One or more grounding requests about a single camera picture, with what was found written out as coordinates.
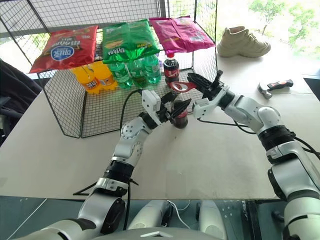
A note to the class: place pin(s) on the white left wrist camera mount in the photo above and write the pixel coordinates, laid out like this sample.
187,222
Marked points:
150,102

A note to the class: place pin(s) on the beige sneaker shoe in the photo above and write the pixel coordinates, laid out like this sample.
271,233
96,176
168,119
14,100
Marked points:
242,43

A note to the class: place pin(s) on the magenta chip bag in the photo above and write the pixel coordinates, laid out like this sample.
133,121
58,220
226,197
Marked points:
182,33

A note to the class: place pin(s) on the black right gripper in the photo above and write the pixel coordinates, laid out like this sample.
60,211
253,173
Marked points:
213,90

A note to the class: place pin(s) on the orange soda plastic bottle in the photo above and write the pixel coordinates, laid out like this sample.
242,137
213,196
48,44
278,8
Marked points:
88,81
106,77

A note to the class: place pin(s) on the green chip bag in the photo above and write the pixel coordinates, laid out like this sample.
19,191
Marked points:
130,37

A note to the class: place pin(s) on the white robot right leg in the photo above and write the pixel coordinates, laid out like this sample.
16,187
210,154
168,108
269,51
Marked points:
212,217

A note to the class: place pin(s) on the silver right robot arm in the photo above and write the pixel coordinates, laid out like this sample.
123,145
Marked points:
270,120

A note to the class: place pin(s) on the plastic cola bottle red cap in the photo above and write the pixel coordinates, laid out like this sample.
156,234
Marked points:
171,71

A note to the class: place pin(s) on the green soda plastic bottle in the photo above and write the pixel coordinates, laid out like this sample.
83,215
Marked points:
153,71
122,77
138,75

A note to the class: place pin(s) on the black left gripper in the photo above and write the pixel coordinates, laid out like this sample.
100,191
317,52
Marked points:
165,112

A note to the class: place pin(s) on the white robot leg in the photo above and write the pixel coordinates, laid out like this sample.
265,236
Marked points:
147,217
212,217

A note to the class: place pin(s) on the white robot left leg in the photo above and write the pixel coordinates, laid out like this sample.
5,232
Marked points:
147,217

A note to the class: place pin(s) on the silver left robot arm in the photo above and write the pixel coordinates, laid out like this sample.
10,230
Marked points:
130,140

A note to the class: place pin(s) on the silver robot torso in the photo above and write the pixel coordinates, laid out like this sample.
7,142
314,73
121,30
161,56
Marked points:
150,235

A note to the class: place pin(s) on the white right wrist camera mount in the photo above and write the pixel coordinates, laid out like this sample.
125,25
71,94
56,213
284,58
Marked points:
207,106

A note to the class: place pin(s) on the dark office chair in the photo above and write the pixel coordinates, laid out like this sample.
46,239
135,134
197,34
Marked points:
13,100

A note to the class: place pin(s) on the glass cola bottle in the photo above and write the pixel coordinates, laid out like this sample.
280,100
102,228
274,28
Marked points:
181,122

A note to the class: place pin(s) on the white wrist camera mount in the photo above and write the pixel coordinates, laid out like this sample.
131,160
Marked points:
207,106
150,102

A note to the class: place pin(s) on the red chip bag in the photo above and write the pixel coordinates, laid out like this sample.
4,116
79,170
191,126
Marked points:
65,50

